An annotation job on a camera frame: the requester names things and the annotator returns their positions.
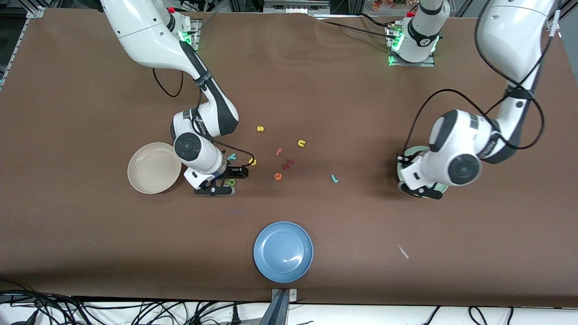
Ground light green plate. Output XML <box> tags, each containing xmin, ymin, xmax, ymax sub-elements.
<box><xmin>396</xmin><ymin>145</ymin><xmax>450</xmax><ymax>195</ymax></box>

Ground beige brown plate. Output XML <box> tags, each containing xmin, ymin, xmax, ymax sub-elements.
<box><xmin>127</xmin><ymin>142</ymin><xmax>182</xmax><ymax>195</ymax></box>

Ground blue plate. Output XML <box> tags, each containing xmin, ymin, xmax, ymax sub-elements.
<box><xmin>253</xmin><ymin>221</ymin><xmax>314</xmax><ymax>284</ymax></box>

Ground brown table cover sheet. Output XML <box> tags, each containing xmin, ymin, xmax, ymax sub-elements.
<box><xmin>0</xmin><ymin>8</ymin><xmax>578</xmax><ymax>308</ymax></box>

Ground orange dried flowers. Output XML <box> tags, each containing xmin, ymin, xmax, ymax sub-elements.
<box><xmin>373</xmin><ymin>0</ymin><xmax>418</xmax><ymax>10</ymax></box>

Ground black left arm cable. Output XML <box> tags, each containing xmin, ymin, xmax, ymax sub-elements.
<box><xmin>408</xmin><ymin>0</ymin><xmax>547</xmax><ymax>158</ymax></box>

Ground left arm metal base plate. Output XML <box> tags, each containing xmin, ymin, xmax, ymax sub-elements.
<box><xmin>387</xmin><ymin>23</ymin><xmax>437</xmax><ymax>68</ymax></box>

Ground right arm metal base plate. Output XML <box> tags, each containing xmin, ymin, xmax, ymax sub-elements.
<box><xmin>181</xmin><ymin>18</ymin><xmax>202</xmax><ymax>60</ymax></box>

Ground black cable on table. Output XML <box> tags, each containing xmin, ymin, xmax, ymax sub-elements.
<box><xmin>323</xmin><ymin>20</ymin><xmax>392</xmax><ymax>37</ymax></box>
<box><xmin>359</xmin><ymin>13</ymin><xmax>392</xmax><ymax>28</ymax></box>

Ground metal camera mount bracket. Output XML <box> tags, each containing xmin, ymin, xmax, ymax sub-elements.
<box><xmin>259</xmin><ymin>288</ymin><xmax>298</xmax><ymax>325</ymax></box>

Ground black floor cable loop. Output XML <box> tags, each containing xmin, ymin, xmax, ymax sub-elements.
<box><xmin>467</xmin><ymin>306</ymin><xmax>489</xmax><ymax>325</ymax></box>

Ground grey metal frame bar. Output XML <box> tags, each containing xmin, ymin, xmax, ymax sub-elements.
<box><xmin>263</xmin><ymin>0</ymin><xmax>331</xmax><ymax>14</ymax></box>

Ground tangled black floor cables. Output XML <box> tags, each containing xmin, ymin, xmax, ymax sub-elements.
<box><xmin>0</xmin><ymin>280</ymin><xmax>271</xmax><ymax>325</ymax></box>

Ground aluminium frame profile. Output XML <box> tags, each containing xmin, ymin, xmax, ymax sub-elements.
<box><xmin>544</xmin><ymin>0</ymin><xmax>578</xmax><ymax>32</ymax></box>
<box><xmin>0</xmin><ymin>5</ymin><xmax>46</xmax><ymax>91</ymax></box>

